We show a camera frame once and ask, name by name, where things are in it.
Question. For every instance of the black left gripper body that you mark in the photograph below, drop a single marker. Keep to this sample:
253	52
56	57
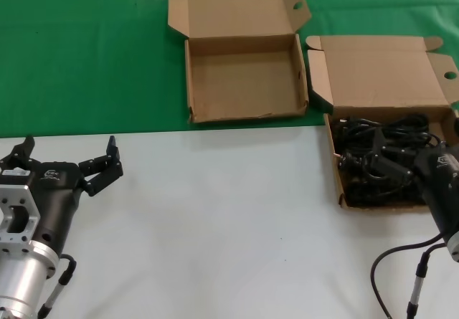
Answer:
54	204

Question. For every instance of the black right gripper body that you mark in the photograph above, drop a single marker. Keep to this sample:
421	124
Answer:
441	190

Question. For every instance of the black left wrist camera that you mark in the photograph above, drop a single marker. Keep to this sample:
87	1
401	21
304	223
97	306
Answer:
14	180

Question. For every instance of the green table cloth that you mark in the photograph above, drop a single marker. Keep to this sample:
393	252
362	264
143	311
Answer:
71	64

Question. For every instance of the silver left wrist bracket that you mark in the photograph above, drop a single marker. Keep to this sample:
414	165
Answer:
25	197

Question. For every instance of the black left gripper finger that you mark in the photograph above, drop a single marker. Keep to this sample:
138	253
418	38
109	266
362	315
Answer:
104	175
21	152

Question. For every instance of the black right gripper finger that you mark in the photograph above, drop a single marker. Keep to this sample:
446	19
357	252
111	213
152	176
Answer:
392	170
379	143

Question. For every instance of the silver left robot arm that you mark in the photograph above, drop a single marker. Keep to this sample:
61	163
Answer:
21	279

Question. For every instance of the open cardboard box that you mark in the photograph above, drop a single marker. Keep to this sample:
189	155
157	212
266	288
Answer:
380	79
244	79

